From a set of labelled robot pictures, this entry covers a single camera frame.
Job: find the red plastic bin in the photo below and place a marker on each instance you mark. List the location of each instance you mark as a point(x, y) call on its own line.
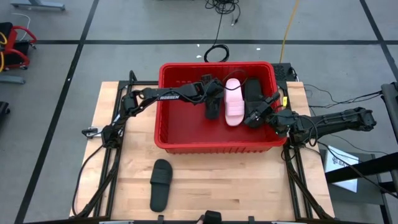
point(186, 130)

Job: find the black metal beam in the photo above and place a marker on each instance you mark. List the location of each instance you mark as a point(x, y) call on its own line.
point(373, 166)

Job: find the grey metal floor bar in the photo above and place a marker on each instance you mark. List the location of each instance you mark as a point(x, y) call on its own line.
point(12, 80)
point(37, 4)

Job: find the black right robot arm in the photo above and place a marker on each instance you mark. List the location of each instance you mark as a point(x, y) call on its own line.
point(342, 119)

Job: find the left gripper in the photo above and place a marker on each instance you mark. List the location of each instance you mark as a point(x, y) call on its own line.
point(210, 91)

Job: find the small metal clamp bracket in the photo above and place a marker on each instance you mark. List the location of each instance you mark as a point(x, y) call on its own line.
point(91, 132)

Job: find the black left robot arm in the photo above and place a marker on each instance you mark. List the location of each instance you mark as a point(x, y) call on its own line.
point(155, 92)

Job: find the black caster base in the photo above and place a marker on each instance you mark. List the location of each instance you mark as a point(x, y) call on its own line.
point(3, 107)

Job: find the white printed paper sheet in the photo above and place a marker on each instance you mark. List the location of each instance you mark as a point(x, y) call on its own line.
point(345, 154)

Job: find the grey padded pole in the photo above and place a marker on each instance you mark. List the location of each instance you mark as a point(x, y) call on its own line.
point(390, 109)

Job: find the black rubber slide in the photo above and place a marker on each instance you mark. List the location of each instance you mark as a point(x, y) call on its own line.
point(214, 110)
point(161, 186)
point(253, 90)

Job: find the black rounded object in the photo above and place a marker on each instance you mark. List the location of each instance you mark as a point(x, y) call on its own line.
point(213, 217)

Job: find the dark grey cart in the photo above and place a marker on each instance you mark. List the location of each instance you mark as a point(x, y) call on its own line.
point(370, 196)

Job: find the black aluminium frame struts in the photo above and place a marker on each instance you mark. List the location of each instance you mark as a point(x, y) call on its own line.
point(291, 169)
point(146, 83)

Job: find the person's hand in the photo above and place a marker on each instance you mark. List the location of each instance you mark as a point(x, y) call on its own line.
point(200, 221)

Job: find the red frame rolling stool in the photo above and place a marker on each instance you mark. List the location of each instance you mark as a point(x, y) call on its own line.
point(10, 37)

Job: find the black perforated power box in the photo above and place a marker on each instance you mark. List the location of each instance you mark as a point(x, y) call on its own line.
point(281, 73)

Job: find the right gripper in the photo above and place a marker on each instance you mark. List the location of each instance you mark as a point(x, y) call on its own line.
point(266, 112)

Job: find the pink rubber slide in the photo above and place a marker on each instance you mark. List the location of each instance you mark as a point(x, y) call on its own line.
point(234, 105)

